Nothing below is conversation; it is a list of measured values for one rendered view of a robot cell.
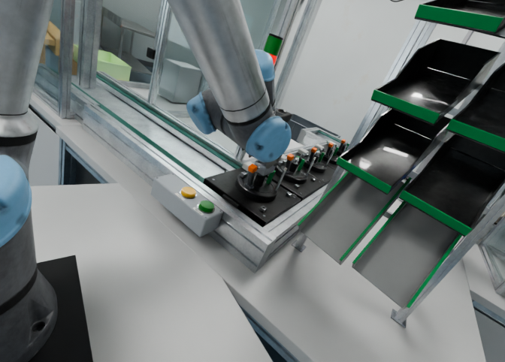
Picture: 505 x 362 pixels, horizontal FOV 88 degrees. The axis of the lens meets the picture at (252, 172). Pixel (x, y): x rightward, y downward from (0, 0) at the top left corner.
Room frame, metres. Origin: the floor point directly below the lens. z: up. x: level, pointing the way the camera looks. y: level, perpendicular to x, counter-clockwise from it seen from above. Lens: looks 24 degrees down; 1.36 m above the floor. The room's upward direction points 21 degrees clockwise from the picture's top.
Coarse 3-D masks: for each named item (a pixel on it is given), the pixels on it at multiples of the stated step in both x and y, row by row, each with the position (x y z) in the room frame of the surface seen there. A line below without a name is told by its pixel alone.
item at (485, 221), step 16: (432, 0) 0.70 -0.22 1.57; (416, 32) 0.70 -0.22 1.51; (416, 48) 0.85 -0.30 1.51; (400, 64) 0.69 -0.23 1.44; (384, 80) 0.70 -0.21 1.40; (368, 112) 0.70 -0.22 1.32; (384, 112) 0.85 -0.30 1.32; (368, 128) 0.85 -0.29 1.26; (352, 144) 0.70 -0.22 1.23; (336, 176) 0.70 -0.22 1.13; (496, 208) 0.55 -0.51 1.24; (480, 224) 0.55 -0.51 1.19; (304, 240) 0.69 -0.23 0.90; (464, 240) 0.56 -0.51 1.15; (448, 256) 0.56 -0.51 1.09; (448, 272) 0.55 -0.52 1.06; (432, 288) 0.55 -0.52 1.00; (416, 304) 0.55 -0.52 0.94; (400, 320) 0.55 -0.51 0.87
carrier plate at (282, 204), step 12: (240, 168) 0.87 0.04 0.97; (204, 180) 0.70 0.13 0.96; (216, 180) 0.72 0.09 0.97; (228, 180) 0.75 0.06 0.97; (216, 192) 0.68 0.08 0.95; (228, 192) 0.67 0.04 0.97; (240, 192) 0.70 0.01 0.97; (240, 204) 0.64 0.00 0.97; (252, 204) 0.66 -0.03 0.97; (264, 204) 0.68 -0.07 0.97; (276, 204) 0.71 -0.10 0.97; (288, 204) 0.74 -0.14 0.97; (252, 216) 0.62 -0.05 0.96; (264, 216) 0.62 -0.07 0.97; (276, 216) 0.65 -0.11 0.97
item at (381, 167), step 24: (384, 120) 0.73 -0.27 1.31; (408, 120) 0.78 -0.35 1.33; (360, 144) 0.67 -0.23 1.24; (384, 144) 0.70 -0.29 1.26; (408, 144) 0.71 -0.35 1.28; (432, 144) 0.65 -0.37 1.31; (360, 168) 0.57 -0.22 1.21; (384, 168) 0.61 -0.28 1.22; (408, 168) 0.62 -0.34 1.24; (384, 192) 0.54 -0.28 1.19
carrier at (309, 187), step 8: (280, 160) 1.09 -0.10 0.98; (296, 160) 0.98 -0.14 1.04; (304, 160) 1.02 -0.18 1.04; (280, 168) 0.97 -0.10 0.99; (296, 168) 0.98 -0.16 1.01; (280, 176) 0.93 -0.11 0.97; (288, 176) 0.92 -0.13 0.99; (296, 176) 0.94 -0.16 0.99; (304, 176) 0.97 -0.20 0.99; (312, 176) 1.06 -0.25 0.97; (280, 184) 0.87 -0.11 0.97; (288, 184) 0.89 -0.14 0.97; (304, 184) 0.95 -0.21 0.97; (312, 184) 0.98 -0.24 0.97; (320, 184) 1.01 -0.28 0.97; (296, 192) 0.85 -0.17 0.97; (304, 192) 0.87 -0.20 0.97; (312, 192) 0.91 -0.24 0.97
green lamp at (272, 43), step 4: (268, 36) 0.94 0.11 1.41; (272, 36) 0.93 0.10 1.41; (268, 40) 0.93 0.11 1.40; (272, 40) 0.93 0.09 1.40; (276, 40) 0.93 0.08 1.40; (280, 40) 0.93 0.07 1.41; (268, 44) 0.93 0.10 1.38; (272, 44) 0.92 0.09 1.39; (276, 44) 0.93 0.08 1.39; (280, 44) 0.94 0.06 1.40; (264, 48) 0.94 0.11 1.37; (268, 48) 0.93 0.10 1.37; (272, 48) 0.93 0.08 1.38; (276, 48) 0.93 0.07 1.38; (268, 52) 0.93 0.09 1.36; (272, 52) 0.93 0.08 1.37; (276, 52) 0.93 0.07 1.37
